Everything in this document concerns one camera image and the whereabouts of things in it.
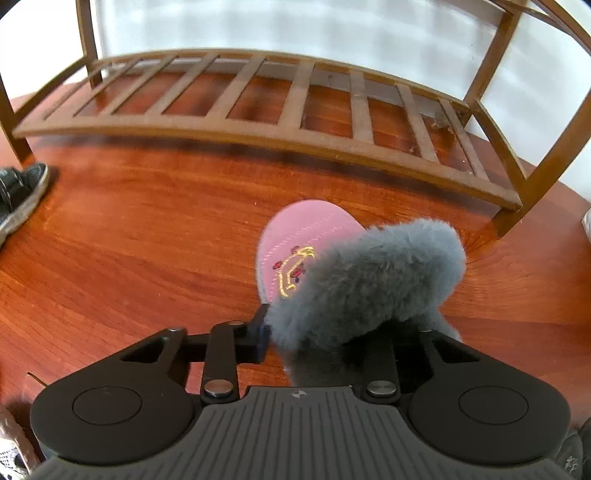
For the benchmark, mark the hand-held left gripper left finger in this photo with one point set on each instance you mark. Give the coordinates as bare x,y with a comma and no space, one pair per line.
254,337

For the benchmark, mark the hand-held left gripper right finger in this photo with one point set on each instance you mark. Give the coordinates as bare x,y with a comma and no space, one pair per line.
383,369

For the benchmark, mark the pink boot grey fur cuff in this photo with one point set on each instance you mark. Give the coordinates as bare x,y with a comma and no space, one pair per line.
300,230

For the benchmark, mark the black child's sneaker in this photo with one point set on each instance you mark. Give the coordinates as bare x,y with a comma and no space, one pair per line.
575,443

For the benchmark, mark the brown wooden shoe rack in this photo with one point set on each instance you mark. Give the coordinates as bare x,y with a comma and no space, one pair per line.
184,125

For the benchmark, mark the purple mesh sneaker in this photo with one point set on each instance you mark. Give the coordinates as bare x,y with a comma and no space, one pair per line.
14,452

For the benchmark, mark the white plastic bag purple print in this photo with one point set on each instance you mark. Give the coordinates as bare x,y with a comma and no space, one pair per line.
587,221

